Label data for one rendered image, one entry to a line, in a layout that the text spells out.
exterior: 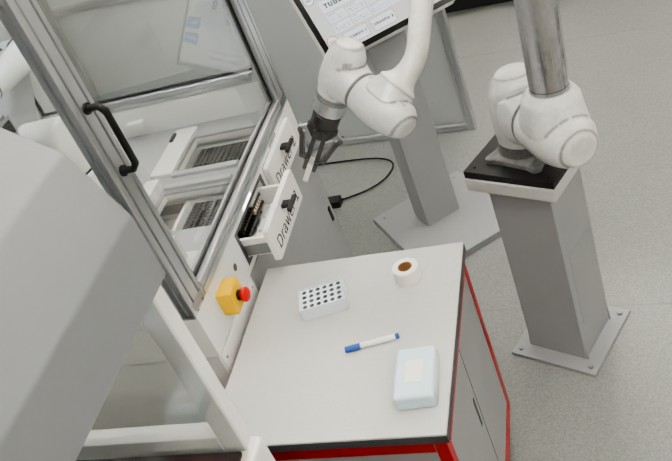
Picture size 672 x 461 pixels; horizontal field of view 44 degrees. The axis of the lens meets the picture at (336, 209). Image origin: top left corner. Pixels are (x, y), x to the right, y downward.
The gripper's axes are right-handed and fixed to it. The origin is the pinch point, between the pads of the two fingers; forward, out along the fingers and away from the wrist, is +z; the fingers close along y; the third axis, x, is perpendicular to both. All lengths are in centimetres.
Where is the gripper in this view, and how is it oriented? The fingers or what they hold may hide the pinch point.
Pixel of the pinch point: (308, 169)
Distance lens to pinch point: 229.4
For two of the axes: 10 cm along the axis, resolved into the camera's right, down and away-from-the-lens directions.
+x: -1.7, 6.3, -7.6
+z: -2.7, 7.1, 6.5
